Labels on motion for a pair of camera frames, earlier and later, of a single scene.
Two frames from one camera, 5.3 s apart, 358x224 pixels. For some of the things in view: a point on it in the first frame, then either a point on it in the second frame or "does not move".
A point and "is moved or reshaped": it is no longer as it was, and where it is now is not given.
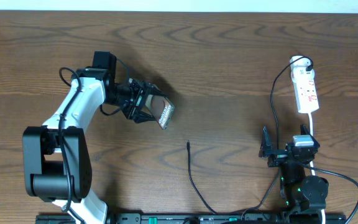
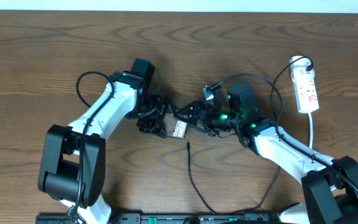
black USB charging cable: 277,147 does not move
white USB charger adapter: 298,70 does not move
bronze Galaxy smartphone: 161,109 is moved or reshaped
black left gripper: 133,113 → 151,127
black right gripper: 276,157 → 197,106
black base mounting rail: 199,218 does not move
